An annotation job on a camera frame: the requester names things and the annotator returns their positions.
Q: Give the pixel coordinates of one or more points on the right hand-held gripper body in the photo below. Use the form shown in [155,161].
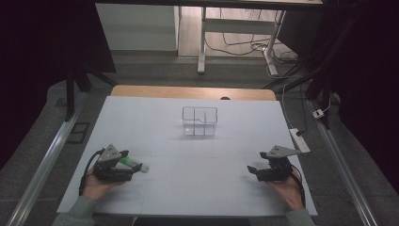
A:
[277,164]

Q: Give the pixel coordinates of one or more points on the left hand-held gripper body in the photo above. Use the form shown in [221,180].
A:
[108,163]

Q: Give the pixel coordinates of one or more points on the green and white tube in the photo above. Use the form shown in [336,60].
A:
[135,164]

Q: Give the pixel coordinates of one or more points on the clear plastic divided container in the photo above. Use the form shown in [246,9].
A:
[199,121]

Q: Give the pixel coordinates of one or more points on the person's left hand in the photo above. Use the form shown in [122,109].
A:
[95,186]

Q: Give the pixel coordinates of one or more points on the person's right hand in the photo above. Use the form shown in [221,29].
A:
[288,191]

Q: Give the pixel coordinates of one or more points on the white power strip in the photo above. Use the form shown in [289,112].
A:
[299,140]

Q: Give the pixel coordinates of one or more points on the white table cover sheet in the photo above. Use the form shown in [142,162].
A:
[188,175]

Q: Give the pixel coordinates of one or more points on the small white plug adapter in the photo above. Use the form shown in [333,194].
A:
[318,113]

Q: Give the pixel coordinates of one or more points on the black stand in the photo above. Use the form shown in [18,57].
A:
[313,78]
[75,91]

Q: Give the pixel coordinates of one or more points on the white cabinet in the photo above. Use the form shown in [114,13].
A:
[136,26]

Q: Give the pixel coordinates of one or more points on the aluminium rail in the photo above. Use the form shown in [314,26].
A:
[40,169]
[342,163]

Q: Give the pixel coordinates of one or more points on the white desk frame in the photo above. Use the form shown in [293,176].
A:
[235,34]

